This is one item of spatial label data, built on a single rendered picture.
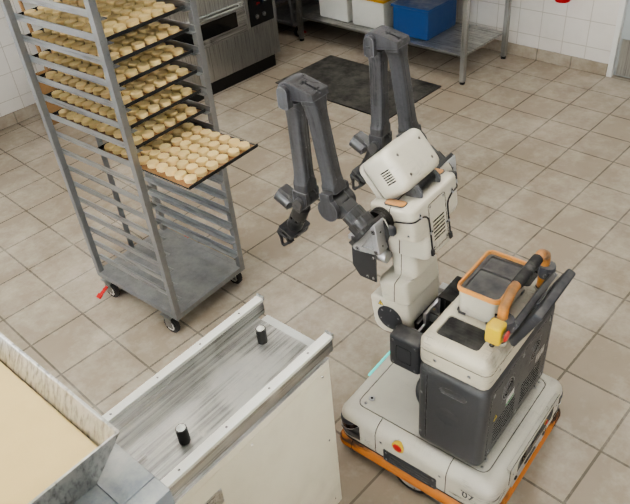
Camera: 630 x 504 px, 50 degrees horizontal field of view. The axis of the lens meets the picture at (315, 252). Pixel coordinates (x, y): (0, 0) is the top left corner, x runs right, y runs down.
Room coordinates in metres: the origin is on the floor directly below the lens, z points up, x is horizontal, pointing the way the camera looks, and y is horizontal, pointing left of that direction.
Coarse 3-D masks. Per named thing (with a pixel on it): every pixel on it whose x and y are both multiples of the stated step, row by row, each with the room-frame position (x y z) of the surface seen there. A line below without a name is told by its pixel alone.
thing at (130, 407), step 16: (256, 304) 1.62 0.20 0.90; (224, 320) 1.56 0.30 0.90; (240, 320) 1.57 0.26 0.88; (208, 336) 1.50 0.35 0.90; (224, 336) 1.52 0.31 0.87; (192, 352) 1.43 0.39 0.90; (208, 352) 1.47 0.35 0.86; (176, 368) 1.38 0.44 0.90; (192, 368) 1.42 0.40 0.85; (144, 384) 1.33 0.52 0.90; (160, 384) 1.33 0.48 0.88; (128, 400) 1.27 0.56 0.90; (144, 400) 1.29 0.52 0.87; (112, 416) 1.22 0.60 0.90; (128, 416) 1.25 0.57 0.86
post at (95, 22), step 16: (96, 16) 2.44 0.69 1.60; (96, 32) 2.43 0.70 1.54; (112, 64) 2.45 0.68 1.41; (112, 80) 2.44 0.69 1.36; (112, 96) 2.44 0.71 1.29; (128, 128) 2.45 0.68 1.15; (128, 144) 2.43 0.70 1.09; (144, 192) 2.44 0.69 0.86; (144, 208) 2.44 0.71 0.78; (160, 240) 2.45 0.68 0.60; (160, 256) 2.44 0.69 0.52; (176, 304) 2.45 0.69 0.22; (176, 320) 2.44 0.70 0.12
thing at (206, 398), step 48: (240, 336) 1.54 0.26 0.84; (288, 336) 1.52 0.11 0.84; (192, 384) 1.36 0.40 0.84; (240, 384) 1.34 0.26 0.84; (144, 432) 1.20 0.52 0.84; (192, 432) 1.19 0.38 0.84; (288, 432) 1.26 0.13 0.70; (240, 480) 1.12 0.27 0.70; (288, 480) 1.24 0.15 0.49; (336, 480) 1.40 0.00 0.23
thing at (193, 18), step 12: (192, 0) 2.78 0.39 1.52; (192, 12) 2.77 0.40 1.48; (192, 36) 2.79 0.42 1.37; (204, 48) 2.79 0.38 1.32; (204, 60) 2.78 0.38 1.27; (204, 72) 2.77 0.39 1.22; (204, 84) 2.77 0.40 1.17; (204, 96) 2.78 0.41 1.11; (216, 120) 2.78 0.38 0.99; (228, 180) 2.79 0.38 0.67; (228, 192) 2.78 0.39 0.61; (228, 204) 2.77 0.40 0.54; (228, 216) 2.78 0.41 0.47; (240, 252) 2.78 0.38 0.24; (240, 264) 2.77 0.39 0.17
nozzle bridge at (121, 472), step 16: (112, 464) 0.86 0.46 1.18; (128, 464) 0.85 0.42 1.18; (112, 480) 0.82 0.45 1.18; (128, 480) 0.81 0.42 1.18; (144, 480) 0.81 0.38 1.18; (96, 496) 0.79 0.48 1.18; (112, 496) 0.78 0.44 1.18; (128, 496) 0.78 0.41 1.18; (144, 496) 0.77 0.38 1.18; (160, 496) 0.77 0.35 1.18
